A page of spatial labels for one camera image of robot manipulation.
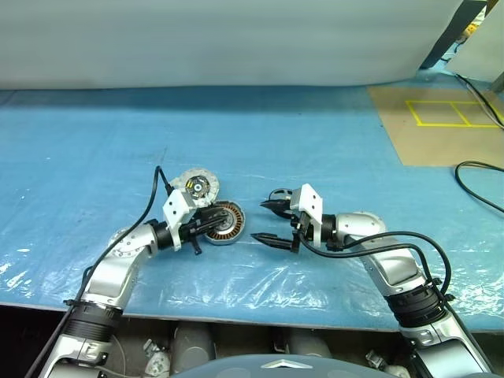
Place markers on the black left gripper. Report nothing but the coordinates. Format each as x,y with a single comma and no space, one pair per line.
191,232

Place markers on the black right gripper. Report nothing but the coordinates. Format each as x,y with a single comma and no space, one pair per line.
298,226

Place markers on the motor housing with copper windings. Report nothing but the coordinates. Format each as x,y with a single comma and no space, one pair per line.
237,229

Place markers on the silver spoked rotor disc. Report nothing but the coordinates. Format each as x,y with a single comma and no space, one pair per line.
199,187

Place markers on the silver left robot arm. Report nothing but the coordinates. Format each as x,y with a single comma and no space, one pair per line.
114,271

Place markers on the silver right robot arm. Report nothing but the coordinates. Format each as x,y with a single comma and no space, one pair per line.
393,267

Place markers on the grey rounded cylinder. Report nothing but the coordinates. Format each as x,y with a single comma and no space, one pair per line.
193,346
307,343

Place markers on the blue plastic table cover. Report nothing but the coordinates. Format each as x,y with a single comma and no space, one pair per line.
118,138

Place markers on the grey robot torso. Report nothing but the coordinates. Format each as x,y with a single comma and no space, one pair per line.
275,368

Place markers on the brown cardboard sheet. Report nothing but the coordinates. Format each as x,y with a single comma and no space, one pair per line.
433,145

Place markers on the large white foam board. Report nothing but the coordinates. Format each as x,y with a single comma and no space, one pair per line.
216,39

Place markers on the yellow tape grid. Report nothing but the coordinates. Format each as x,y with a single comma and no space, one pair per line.
453,125

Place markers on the dark grey angled stand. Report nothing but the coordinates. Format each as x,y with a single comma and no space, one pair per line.
445,39

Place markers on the small white panel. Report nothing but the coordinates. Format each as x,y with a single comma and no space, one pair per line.
480,51

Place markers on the small yellow object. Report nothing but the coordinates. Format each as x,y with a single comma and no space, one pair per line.
471,30

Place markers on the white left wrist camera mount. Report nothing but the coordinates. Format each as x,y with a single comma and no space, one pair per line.
175,210

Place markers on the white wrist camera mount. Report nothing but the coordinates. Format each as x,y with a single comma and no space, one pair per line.
309,202
175,210

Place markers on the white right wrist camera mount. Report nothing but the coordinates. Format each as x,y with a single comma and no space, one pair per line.
309,202

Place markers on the white plastic bracket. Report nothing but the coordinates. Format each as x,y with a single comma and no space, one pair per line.
380,361
157,360

